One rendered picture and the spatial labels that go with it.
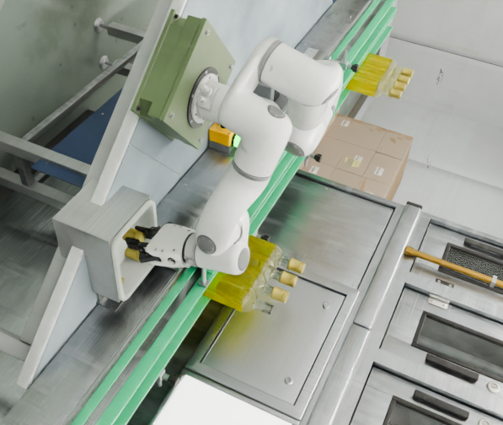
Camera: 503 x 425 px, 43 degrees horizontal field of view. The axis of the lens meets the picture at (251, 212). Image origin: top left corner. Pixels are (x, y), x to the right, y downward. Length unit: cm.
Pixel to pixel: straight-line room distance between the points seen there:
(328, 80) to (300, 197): 111
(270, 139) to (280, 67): 14
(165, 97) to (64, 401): 72
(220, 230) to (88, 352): 51
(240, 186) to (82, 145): 88
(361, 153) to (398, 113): 205
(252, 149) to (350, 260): 97
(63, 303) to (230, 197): 52
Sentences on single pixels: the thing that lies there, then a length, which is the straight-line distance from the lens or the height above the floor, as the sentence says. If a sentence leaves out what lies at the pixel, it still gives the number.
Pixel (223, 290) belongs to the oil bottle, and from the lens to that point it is 172.
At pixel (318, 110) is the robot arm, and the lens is 135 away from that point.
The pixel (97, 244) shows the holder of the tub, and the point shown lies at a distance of 147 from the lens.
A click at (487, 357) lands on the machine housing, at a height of 172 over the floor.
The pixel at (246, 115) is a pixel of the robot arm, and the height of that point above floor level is 109.
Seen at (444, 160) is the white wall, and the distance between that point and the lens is 748.
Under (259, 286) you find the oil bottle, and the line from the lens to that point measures 174.
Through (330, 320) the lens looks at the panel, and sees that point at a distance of 188.
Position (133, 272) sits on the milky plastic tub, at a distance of 164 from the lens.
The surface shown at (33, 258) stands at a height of 36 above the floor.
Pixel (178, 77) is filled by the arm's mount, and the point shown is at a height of 83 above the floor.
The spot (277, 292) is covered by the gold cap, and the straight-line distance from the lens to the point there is 174.
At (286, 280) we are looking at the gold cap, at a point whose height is 114.
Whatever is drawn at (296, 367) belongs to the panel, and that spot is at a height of 125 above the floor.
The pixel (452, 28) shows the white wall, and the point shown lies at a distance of 774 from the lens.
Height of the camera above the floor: 148
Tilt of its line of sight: 16 degrees down
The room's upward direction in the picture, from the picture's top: 110 degrees clockwise
